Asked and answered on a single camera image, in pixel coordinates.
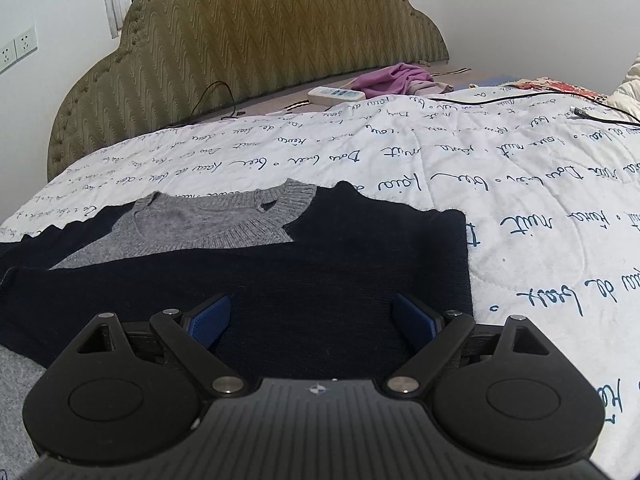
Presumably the purple cloth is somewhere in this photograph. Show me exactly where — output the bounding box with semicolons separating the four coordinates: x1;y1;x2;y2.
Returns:
350;63;434;99

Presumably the white quilt with blue script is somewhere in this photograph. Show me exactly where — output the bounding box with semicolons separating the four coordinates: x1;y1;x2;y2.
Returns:
1;88;639;479

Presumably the cream puffy blanket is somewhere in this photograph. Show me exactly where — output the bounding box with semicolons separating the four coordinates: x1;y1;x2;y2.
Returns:
606;54;640;119

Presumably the white wall socket left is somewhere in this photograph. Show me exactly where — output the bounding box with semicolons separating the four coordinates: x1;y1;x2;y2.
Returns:
0;25;38;73

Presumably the olive upholstered headboard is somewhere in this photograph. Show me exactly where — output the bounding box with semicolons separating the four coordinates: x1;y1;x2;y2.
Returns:
47;0;449;178

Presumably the navy and grey sweater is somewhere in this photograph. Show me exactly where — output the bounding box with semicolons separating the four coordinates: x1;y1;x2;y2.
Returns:
1;180;472;379

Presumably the black cable by headboard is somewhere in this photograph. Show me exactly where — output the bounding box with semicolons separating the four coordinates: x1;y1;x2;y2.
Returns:
188;79;246;120

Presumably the black cable on quilt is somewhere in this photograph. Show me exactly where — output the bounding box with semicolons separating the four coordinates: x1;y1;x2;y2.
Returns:
426;90;640;126

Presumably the red patterned cloth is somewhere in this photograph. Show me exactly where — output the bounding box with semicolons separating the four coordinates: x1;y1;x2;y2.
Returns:
504;77;606;102

